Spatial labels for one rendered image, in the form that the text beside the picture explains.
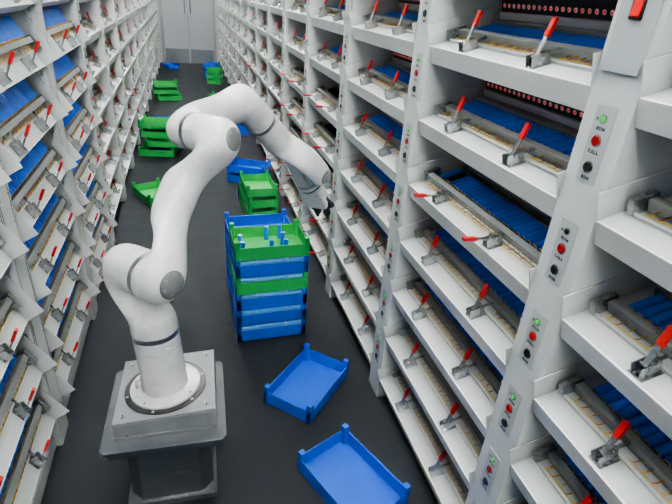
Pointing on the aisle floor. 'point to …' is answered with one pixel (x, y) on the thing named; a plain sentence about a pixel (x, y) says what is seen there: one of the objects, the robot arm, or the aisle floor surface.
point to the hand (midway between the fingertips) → (322, 211)
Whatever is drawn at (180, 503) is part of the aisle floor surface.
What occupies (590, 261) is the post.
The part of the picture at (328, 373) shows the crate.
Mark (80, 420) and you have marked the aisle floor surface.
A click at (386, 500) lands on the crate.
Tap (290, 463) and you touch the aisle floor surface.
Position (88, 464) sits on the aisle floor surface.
